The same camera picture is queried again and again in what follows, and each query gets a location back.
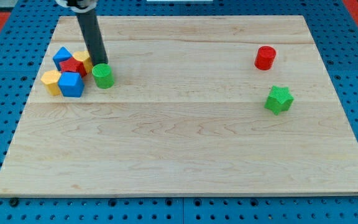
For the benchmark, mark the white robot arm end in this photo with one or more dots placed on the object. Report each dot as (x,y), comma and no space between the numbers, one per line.
(78,6)

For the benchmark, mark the wooden board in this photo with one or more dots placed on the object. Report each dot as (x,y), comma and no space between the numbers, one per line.
(186,118)

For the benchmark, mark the green cylinder block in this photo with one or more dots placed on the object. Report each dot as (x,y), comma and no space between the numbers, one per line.
(103,76)

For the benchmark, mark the green star block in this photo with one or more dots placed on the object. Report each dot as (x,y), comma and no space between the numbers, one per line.
(279,99)

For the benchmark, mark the red cylinder block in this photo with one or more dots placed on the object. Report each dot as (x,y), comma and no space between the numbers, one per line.
(265,58)

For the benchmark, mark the yellow hexagon block rear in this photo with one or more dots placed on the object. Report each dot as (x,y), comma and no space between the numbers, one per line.
(84,57)

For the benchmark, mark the yellow hexagon block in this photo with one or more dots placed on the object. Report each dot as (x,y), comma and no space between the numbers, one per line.
(50,81)
(84,57)

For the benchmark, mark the blue cube block front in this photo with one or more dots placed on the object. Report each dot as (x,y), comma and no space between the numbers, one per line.
(71,84)

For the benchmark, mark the blue cube block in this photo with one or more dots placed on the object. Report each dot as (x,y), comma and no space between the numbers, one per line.
(71,84)
(62,55)

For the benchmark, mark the red star block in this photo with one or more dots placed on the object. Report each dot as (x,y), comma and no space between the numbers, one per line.
(73,65)

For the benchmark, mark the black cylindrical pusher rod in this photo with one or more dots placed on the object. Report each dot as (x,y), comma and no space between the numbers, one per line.
(91,32)

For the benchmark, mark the blue cube block rear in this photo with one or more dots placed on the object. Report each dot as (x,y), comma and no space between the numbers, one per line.
(62,55)

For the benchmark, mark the yellow hexagon block front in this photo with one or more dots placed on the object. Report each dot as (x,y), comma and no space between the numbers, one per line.
(50,81)

